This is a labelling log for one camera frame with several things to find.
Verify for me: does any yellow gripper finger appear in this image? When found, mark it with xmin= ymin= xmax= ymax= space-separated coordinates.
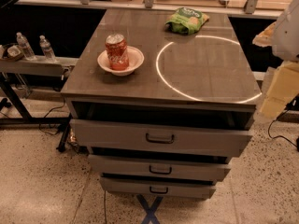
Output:
xmin=259 ymin=61 xmax=299 ymax=119

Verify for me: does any red coke can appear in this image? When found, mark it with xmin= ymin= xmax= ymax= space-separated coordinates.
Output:
xmin=105 ymin=34 xmax=129 ymax=71

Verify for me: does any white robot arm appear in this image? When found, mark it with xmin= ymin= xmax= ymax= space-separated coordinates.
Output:
xmin=259 ymin=0 xmax=299 ymax=120

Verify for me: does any white paper bowl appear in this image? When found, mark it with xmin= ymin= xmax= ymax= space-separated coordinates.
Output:
xmin=97 ymin=46 xmax=144 ymax=77

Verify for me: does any small bowl on side table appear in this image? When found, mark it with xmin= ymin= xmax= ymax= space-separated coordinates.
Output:
xmin=0 ymin=44 xmax=23 ymax=62

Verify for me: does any green chip bag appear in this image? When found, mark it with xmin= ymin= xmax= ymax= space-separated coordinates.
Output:
xmin=165 ymin=7 xmax=209 ymax=35

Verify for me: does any grey drawer cabinet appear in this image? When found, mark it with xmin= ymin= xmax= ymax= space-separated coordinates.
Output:
xmin=62 ymin=9 xmax=261 ymax=188

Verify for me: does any bottom grey drawer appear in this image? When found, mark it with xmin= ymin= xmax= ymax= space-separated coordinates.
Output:
xmin=100 ymin=177 xmax=216 ymax=200

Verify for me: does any grey drawer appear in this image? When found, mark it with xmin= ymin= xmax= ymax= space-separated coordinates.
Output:
xmin=70 ymin=119 xmax=252 ymax=157
xmin=100 ymin=177 xmax=216 ymax=200
xmin=88 ymin=155 xmax=231 ymax=182

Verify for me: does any blue tape cross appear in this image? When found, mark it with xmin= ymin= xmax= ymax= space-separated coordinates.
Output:
xmin=136 ymin=194 xmax=163 ymax=224

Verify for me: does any top grey drawer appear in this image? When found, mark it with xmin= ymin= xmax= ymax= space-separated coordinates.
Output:
xmin=70 ymin=119 xmax=252 ymax=157

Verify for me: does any middle grey drawer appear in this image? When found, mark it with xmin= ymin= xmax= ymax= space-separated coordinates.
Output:
xmin=88 ymin=155 xmax=231 ymax=182

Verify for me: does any right clear water bottle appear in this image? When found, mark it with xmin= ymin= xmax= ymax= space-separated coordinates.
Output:
xmin=39 ymin=35 xmax=57 ymax=63

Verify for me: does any clear water bottle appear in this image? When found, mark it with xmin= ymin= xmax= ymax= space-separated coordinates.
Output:
xmin=16 ymin=32 xmax=36 ymax=61
xmin=39 ymin=35 xmax=57 ymax=63

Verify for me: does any grey side table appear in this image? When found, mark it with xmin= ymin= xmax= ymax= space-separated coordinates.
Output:
xmin=0 ymin=56 xmax=76 ymax=152

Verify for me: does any left clear water bottle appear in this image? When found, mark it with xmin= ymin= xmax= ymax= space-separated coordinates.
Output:
xmin=16 ymin=32 xmax=36 ymax=61

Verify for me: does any black floor cable right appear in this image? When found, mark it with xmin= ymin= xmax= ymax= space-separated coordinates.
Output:
xmin=267 ymin=109 xmax=299 ymax=149

